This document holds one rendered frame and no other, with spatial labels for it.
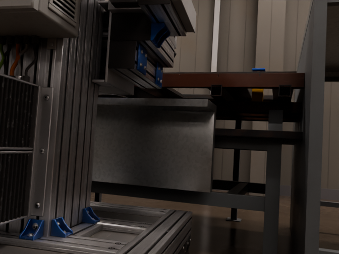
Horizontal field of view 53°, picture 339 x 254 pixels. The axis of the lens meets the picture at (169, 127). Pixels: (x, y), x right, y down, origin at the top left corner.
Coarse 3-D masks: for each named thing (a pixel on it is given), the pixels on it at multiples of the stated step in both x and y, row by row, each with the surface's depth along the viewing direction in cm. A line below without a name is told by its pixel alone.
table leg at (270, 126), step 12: (276, 120) 149; (276, 144) 148; (276, 156) 148; (276, 168) 148; (276, 180) 147; (276, 192) 147; (276, 204) 147; (264, 216) 148; (276, 216) 146; (264, 228) 147; (276, 228) 146; (264, 240) 147; (276, 240) 146; (264, 252) 147; (276, 252) 145
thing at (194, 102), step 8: (104, 104) 169; (112, 104) 146; (120, 104) 145; (128, 104) 144; (136, 104) 142; (144, 104) 141; (152, 104) 140; (160, 104) 139; (168, 104) 138; (176, 104) 137; (184, 104) 136; (192, 104) 135; (200, 104) 134; (208, 104) 135
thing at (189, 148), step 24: (96, 120) 166; (120, 120) 162; (144, 120) 158; (168, 120) 155; (192, 120) 151; (96, 144) 165; (120, 144) 161; (144, 144) 157; (168, 144) 154; (192, 144) 150; (96, 168) 164; (120, 168) 160; (144, 168) 156; (168, 168) 153; (192, 168) 150
